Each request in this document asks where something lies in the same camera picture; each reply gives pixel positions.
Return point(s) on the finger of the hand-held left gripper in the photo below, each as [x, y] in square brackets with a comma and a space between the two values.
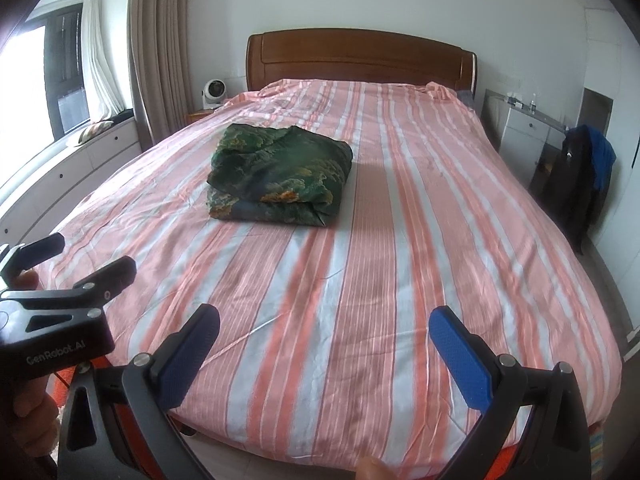
[35, 255]
[107, 277]

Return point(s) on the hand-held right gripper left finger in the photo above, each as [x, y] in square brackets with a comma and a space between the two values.
[190, 350]

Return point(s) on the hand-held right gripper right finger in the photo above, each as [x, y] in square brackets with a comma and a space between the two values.
[460, 355]

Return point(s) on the green patterned garment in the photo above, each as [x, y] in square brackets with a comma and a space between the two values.
[285, 170]

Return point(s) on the person's left hand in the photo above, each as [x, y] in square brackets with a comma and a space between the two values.
[35, 410]

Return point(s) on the person's right hand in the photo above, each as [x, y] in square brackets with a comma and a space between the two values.
[374, 469]

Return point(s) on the orange bed base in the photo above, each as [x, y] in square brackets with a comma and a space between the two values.
[64, 385]

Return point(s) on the white window seat cabinet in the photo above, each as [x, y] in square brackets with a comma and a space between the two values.
[75, 170]

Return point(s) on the pink striped bed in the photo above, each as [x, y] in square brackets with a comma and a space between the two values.
[380, 260]

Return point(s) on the patterned cushion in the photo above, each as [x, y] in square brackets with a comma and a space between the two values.
[92, 132]

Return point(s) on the colourful striped rug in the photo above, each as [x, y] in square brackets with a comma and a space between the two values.
[597, 440]

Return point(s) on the window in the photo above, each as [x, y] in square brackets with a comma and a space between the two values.
[60, 70]

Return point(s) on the black jacket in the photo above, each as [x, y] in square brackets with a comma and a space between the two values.
[570, 185]

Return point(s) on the white sheer curtain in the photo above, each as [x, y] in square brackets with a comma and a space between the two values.
[100, 60]

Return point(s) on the small white fan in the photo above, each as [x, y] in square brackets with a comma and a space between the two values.
[214, 92]

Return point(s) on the brown curtain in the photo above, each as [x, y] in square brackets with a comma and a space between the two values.
[160, 60]

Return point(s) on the white dresser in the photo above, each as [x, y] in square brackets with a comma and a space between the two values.
[522, 137]

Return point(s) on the blue garment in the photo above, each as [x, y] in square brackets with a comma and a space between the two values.
[602, 157]

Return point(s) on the grey pillow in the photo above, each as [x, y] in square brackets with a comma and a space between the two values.
[466, 97]

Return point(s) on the brown wooden headboard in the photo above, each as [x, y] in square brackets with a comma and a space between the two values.
[360, 57]

